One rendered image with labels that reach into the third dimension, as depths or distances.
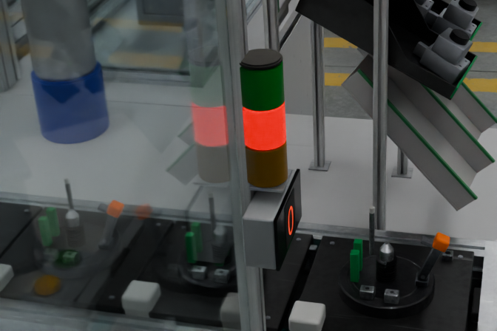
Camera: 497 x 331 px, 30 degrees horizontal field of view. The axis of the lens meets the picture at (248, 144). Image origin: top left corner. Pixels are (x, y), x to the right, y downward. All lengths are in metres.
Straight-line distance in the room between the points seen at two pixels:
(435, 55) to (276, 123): 0.49
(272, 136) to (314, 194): 0.78
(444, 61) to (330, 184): 0.48
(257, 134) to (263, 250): 0.14
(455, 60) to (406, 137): 0.15
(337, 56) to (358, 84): 3.12
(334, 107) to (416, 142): 2.60
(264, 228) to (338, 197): 0.76
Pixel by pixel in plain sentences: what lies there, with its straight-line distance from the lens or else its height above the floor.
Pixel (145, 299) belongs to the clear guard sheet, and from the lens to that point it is 0.84.
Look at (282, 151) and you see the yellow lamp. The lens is 1.07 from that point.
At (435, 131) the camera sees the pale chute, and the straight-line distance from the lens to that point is 1.62.
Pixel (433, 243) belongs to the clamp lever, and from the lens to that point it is 1.33.
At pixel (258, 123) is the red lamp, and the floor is 1.35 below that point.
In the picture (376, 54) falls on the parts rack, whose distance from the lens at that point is 1.42.
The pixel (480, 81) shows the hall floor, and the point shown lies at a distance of 4.36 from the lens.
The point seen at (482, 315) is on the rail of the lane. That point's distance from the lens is 1.38.
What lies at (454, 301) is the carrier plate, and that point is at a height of 0.97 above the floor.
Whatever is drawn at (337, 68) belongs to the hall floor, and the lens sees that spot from 4.48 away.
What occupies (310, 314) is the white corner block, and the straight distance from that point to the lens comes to 1.32.
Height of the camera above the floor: 1.82
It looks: 28 degrees down
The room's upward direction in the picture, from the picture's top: 4 degrees counter-clockwise
